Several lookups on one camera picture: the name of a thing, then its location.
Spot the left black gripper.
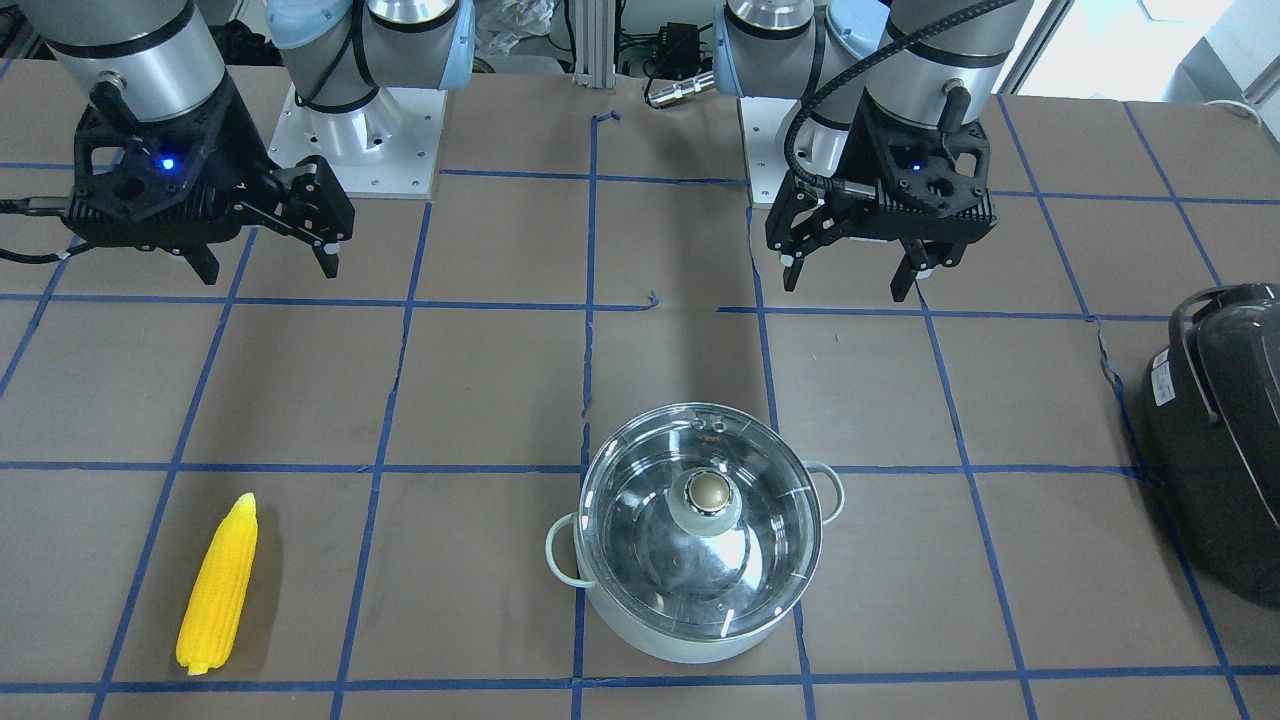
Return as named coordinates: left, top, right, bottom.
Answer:
left=765, top=92, right=998, bottom=304

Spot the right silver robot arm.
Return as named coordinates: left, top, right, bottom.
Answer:
left=3, top=1, right=475, bottom=284

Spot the dark rice cooker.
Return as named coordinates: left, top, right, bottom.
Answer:
left=1142, top=282, right=1279, bottom=609

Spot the aluminium frame post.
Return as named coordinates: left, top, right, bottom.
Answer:
left=566, top=0, right=621, bottom=92

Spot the silver cable connector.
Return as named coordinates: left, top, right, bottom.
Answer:
left=644, top=70, right=716, bottom=110

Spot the yellow corn cob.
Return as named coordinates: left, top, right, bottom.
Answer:
left=175, top=492, right=259, bottom=676

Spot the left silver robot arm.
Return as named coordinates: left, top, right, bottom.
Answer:
left=713, top=1, right=1030, bottom=301

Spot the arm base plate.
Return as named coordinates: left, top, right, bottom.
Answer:
left=739, top=97, right=849, bottom=210
left=268, top=87, right=451, bottom=201

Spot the black ribbed cable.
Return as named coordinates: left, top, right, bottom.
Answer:
left=785, top=0, right=1018, bottom=193

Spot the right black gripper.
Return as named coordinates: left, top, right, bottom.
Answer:
left=67, top=74, right=355, bottom=286

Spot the pale green electric pot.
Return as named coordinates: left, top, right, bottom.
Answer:
left=545, top=402, right=847, bottom=665

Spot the glass pot lid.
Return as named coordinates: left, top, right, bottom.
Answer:
left=580, top=404, right=826, bottom=641

